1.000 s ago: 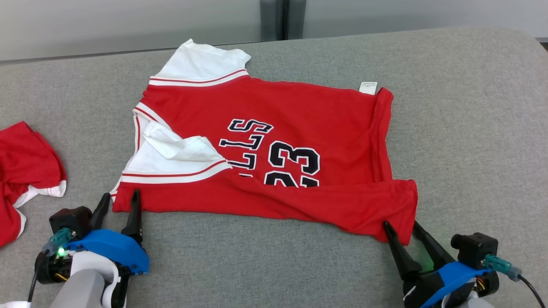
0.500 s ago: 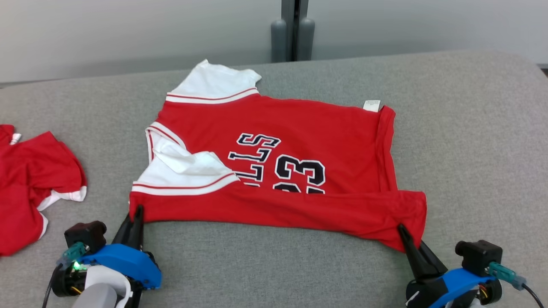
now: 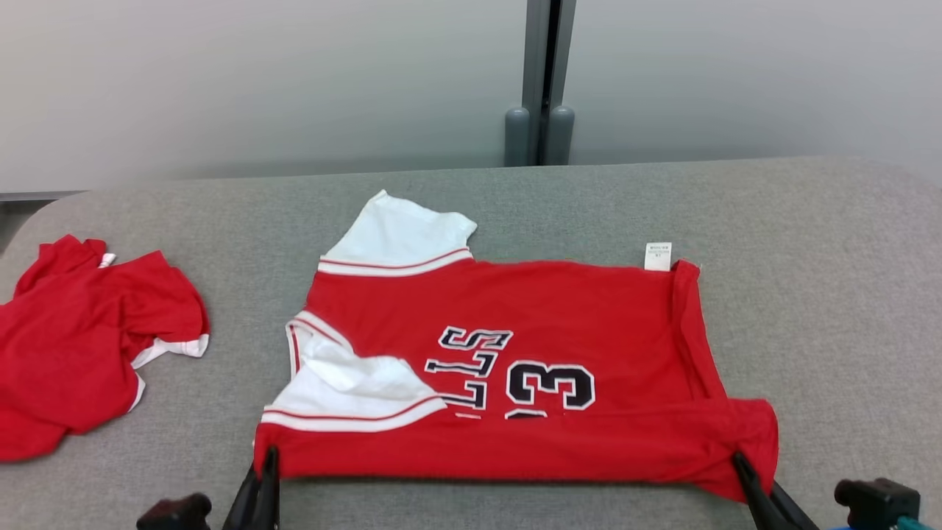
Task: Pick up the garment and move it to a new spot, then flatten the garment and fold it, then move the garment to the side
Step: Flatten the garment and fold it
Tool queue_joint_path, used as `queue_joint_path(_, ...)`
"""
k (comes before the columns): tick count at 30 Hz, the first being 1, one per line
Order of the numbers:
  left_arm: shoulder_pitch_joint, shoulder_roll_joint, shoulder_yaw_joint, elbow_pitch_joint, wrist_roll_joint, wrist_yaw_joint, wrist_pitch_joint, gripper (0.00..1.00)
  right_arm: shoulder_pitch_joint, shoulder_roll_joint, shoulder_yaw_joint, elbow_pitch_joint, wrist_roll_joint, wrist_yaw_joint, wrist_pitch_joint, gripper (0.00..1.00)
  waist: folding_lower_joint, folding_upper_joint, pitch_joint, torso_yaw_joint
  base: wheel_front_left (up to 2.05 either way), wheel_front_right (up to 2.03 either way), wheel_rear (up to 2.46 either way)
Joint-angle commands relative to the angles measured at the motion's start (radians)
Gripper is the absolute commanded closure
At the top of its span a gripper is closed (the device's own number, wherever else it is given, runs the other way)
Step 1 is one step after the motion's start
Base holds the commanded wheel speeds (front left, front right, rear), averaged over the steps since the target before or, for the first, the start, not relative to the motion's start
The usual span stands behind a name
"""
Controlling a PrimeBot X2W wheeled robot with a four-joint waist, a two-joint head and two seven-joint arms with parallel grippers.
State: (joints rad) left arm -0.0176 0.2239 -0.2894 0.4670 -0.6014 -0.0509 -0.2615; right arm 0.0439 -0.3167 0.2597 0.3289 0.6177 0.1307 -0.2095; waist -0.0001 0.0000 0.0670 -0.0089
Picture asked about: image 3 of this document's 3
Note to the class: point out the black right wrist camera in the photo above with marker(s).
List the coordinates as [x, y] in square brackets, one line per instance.
[876, 504]

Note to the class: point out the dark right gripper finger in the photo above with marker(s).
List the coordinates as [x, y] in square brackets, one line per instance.
[798, 519]
[762, 508]

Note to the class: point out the red shorts with white trim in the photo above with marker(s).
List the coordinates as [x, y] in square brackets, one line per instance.
[66, 346]

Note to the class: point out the grey cylinder post bumper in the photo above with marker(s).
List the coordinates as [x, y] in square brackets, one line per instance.
[560, 140]
[516, 140]

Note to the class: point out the grey metal frame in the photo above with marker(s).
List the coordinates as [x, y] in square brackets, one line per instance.
[37, 196]

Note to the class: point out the red jersey with white sleeves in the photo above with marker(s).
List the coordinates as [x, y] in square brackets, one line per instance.
[589, 309]

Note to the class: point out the grey metal partition post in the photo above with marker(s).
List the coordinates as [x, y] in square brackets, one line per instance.
[536, 59]

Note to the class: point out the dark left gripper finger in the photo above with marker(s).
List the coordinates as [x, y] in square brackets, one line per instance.
[246, 511]
[271, 500]

